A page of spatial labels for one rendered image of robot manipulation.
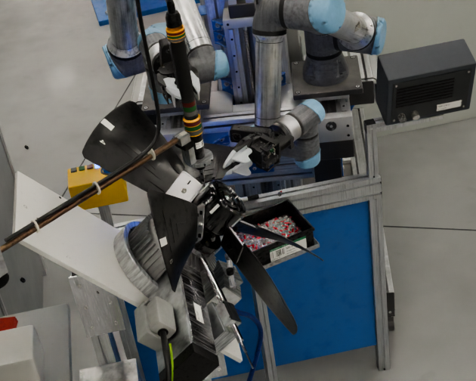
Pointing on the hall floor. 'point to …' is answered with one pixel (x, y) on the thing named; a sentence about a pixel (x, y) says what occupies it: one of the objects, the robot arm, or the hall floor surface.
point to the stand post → (105, 348)
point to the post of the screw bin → (265, 337)
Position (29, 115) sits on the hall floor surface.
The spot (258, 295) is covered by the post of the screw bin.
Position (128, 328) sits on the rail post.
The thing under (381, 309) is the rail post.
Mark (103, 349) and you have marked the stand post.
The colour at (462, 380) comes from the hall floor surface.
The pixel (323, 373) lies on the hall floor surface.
